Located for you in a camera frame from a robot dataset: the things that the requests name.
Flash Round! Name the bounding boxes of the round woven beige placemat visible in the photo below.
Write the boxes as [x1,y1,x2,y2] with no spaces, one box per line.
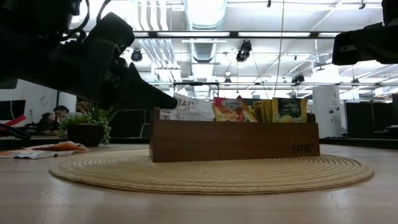
[49,148,374,196]

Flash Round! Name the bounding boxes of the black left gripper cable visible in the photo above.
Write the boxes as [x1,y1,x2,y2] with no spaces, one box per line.
[62,0,113,43]

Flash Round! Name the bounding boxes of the round black ceiling lamp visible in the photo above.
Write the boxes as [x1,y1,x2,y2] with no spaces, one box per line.
[130,48,144,63]

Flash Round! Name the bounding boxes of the red object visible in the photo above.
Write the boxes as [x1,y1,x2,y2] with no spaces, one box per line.
[0,114,27,127]

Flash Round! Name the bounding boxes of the black overhead beam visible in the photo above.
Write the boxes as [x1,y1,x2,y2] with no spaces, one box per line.
[132,30,341,40]

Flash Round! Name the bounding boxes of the thin hanging cable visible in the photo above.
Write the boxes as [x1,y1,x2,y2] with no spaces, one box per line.
[272,0,285,98]

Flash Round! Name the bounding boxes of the black monitor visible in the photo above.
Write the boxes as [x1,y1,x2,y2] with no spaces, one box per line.
[0,100,27,121]

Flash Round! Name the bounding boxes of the person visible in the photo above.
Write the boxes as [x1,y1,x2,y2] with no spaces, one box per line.
[32,111,58,135]
[75,101,91,114]
[52,105,71,124]

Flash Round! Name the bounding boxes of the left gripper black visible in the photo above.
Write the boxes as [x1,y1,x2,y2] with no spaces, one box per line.
[46,12,179,111]

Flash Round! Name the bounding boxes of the brown wooden tea box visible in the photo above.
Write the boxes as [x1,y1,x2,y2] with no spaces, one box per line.
[149,107,321,163]

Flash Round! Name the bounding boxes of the black aluminium table frame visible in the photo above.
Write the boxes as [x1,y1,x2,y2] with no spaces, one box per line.
[0,136,398,150]

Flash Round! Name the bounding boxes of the white orange tea packet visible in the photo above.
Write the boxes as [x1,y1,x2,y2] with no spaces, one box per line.
[159,92,216,122]
[0,149,75,160]
[30,141,91,153]

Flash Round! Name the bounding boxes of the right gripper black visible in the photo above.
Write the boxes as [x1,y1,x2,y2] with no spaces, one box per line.
[331,0,398,67]

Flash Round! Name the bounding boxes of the potted green succulent plant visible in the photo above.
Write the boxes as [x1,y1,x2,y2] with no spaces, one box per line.
[58,105,119,147]

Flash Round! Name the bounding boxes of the white column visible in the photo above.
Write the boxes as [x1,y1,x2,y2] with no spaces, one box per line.
[312,85,343,139]

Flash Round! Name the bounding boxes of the silver ventilation duct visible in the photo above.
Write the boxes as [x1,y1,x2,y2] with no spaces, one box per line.
[183,0,227,65]

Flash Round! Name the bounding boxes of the black ceiling spotlight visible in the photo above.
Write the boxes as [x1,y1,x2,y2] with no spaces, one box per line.
[235,39,253,63]
[291,73,306,85]

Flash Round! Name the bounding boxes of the black tea packets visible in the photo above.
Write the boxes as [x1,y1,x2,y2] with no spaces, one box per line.
[236,95,259,123]

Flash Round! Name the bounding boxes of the black partition panel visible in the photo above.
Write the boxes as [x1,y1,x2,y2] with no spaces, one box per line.
[108,108,152,140]
[344,101,398,140]

